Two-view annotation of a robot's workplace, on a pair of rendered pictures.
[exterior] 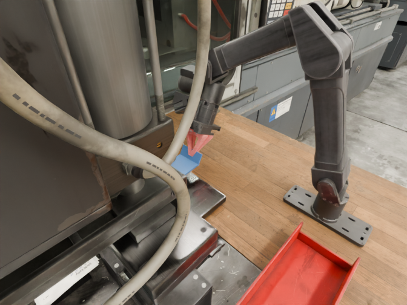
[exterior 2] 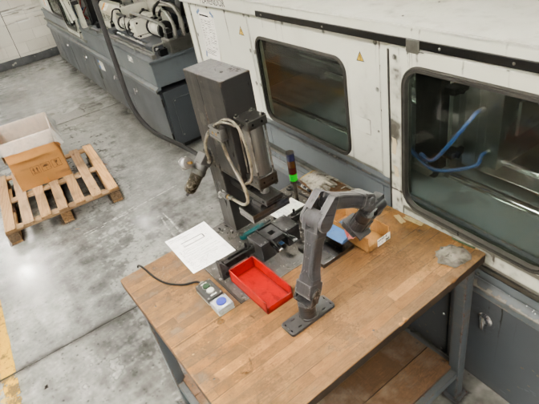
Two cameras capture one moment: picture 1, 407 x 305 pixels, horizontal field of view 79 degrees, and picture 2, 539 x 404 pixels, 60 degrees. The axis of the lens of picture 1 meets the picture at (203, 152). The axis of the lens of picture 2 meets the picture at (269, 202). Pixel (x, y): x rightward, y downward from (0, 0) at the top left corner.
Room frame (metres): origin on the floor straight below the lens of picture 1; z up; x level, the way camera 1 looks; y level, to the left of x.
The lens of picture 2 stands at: (0.64, -1.43, 2.19)
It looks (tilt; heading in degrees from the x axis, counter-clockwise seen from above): 34 degrees down; 105
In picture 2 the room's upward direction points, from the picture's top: 11 degrees counter-clockwise
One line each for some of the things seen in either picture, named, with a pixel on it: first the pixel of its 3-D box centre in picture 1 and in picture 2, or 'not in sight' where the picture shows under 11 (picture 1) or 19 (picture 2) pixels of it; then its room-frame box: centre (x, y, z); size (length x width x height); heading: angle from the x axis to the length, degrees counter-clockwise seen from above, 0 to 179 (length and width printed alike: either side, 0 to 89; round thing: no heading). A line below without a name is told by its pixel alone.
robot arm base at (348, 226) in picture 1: (329, 203); (307, 308); (0.39, -0.30, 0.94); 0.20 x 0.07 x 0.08; 46
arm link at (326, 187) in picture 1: (333, 183); (305, 293); (0.39, -0.29, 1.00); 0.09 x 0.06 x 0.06; 142
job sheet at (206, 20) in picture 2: not in sight; (208, 35); (-0.38, 1.67, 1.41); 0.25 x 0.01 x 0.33; 132
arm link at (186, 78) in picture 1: (200, 75); (370, 202); (0.62, 0.01, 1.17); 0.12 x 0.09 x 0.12; 52
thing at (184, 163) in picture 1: (172, 166); (336, 231); (0.48, 0.08, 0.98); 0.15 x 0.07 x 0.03; 139
